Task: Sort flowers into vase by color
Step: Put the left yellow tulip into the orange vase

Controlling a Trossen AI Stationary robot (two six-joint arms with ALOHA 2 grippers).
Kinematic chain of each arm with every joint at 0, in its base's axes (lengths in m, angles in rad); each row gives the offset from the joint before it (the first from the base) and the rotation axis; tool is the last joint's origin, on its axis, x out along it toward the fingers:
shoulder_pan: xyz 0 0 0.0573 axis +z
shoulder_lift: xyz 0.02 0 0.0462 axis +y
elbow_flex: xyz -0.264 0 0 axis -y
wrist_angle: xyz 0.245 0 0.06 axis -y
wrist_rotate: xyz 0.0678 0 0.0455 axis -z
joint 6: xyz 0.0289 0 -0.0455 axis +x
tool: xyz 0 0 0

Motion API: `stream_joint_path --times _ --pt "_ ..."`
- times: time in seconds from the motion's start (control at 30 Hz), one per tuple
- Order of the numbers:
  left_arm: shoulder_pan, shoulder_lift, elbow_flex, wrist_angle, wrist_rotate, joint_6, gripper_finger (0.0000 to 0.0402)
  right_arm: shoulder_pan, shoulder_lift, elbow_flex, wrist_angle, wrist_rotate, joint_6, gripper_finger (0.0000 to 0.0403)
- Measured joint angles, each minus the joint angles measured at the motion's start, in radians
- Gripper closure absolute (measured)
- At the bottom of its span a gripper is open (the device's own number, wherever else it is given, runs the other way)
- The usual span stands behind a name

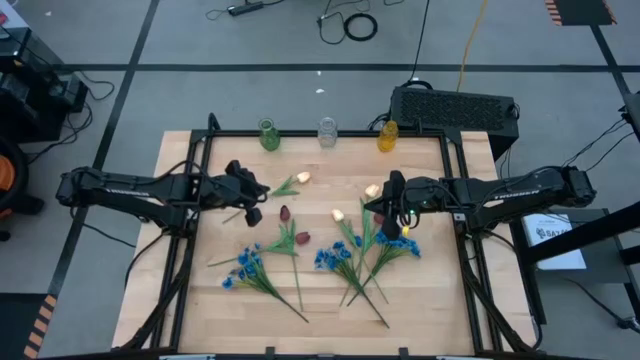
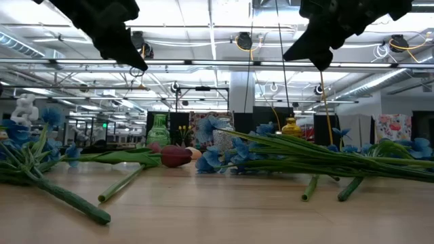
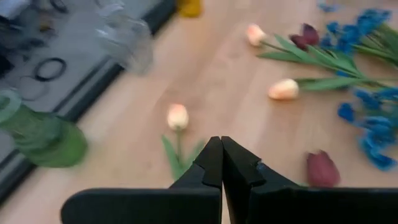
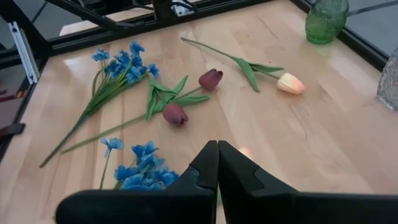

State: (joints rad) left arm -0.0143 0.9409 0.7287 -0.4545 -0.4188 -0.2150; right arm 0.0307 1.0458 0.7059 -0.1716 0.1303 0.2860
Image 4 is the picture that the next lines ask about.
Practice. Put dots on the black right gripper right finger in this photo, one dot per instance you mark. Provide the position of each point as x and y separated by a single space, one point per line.
248 202

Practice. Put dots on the dark red artificial tulip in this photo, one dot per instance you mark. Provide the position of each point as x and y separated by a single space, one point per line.
211 79
175 114

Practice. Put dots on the clear glass vase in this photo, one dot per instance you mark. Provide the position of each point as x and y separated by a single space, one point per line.
390 84

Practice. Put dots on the blue artificial flower bunch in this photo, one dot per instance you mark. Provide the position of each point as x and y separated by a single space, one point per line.
119 67
146 155

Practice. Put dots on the silver aluminium bar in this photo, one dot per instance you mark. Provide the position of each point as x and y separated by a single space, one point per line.
23 53

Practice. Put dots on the green glass vase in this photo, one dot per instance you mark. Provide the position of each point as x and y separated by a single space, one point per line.
325 21

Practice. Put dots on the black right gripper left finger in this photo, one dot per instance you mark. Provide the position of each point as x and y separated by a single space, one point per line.
192 205

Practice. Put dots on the cream peach artificial tulip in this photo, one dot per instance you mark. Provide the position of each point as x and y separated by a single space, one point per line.
246 152
290 83

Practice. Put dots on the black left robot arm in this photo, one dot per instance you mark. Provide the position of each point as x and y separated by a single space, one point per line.
161 9

